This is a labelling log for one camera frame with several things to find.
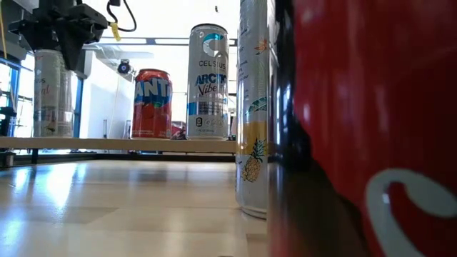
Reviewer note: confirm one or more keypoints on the red Fanta can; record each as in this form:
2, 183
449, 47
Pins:
151, 107

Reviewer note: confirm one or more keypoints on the black equipment stand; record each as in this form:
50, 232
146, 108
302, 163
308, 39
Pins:
7, 119

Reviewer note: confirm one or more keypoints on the red Coca-Cola can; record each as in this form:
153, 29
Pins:
357, 89

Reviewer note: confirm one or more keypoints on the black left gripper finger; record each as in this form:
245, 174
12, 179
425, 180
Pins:
72, 53

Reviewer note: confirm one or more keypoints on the white tall can pink lettering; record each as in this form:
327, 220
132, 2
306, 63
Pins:
48, 100

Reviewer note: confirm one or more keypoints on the red storage bins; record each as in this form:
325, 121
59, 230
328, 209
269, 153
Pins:
178, 131

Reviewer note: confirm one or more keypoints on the dark grey canister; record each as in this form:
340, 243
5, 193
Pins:
7, 159

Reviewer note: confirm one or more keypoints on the black metal shelf end frame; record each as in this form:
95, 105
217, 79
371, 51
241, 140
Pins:
35, 157

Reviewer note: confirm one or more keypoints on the Celsius Arctic Vibe can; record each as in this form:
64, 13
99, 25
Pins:
207, 89

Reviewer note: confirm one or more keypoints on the black metal table frame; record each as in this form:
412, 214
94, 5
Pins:
160, 157

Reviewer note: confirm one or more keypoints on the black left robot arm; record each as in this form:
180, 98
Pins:
59, 6

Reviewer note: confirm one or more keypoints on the small black ceiling fixture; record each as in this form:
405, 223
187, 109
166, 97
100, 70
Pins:
216, 8

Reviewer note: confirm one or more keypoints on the Celsius can pineapple print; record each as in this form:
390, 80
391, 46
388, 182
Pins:
251, 107

